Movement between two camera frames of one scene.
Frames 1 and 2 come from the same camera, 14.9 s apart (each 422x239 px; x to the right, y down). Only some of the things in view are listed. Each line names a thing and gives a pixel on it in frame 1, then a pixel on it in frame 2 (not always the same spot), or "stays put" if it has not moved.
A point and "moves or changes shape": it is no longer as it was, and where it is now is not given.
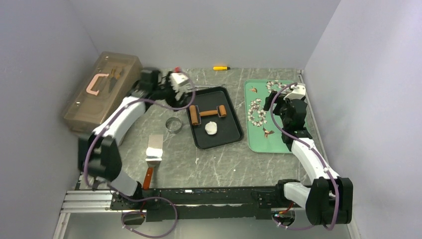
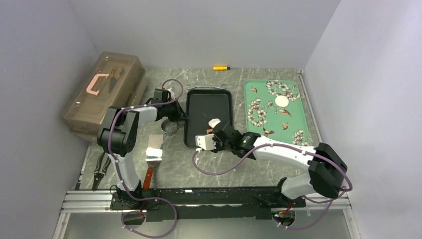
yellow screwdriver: x=221 y=68 stays put
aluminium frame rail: x=88 y=201 stays put
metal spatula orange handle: x=154 y=155 stays put
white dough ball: x=211 y=128 moves or changes shape
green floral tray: x=263 y=136 stays put
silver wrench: x=191 y=87 stays put
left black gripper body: x=165 y=92 to x=172 y=111
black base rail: x=203 y=204 stays put
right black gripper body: x=281 y=108 to x=221 y=146
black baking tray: x=229 y=130 moves or changes shape
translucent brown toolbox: x=111 y=80 stays put
